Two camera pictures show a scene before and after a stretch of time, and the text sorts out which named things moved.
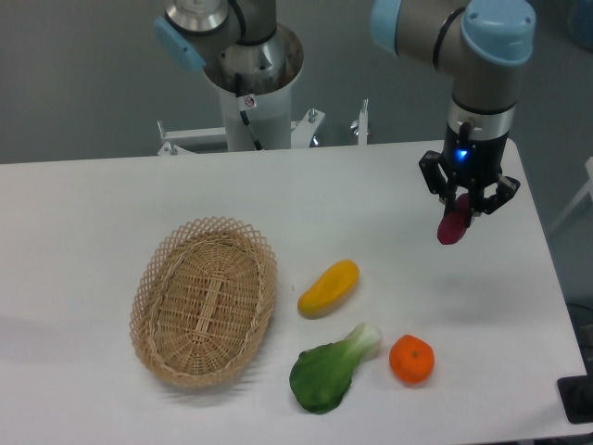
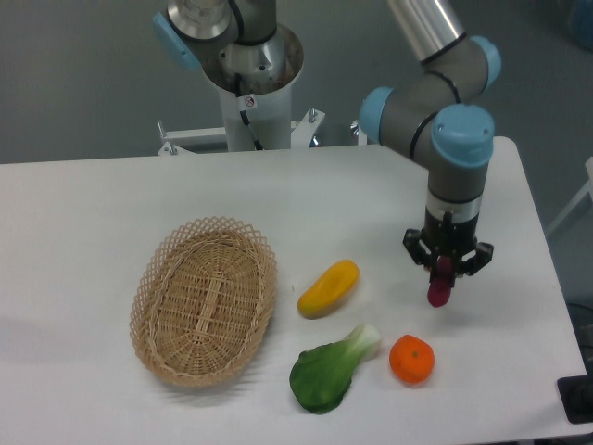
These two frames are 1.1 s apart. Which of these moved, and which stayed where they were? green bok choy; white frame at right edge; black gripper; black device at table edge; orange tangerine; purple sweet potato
Moved: black gripper; purple sweet potato
Stayed: orange tangerine; black device at table edge; green bok choy; white frame at right edge
